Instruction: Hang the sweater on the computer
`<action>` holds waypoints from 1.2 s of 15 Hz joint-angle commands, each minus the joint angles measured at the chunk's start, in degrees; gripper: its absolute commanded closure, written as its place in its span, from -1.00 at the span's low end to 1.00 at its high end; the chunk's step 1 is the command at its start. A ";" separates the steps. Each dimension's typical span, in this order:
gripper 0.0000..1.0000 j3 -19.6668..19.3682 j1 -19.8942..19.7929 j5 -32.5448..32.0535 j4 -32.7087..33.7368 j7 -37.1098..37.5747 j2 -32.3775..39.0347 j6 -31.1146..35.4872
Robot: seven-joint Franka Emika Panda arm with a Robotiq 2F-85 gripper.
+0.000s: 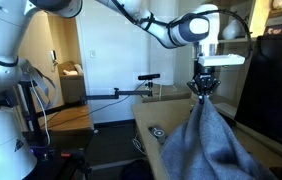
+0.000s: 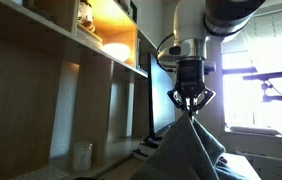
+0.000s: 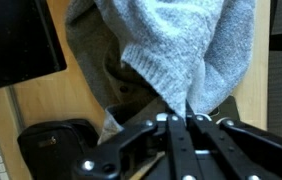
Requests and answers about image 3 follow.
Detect black computer monitor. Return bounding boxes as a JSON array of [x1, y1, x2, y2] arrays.
[[0, 0, 68, 94]]

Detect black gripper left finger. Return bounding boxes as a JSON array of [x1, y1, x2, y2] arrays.
[[72, 113, 204, 180]]

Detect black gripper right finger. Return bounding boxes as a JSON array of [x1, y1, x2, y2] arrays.
[[185, 100, 282, 180]]

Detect black zip pouch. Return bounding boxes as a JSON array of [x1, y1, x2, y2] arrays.
[[16, 118, 101, 180]]

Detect grey knit sweater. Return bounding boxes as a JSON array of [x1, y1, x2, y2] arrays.
[[64, 0, 257, 145]]

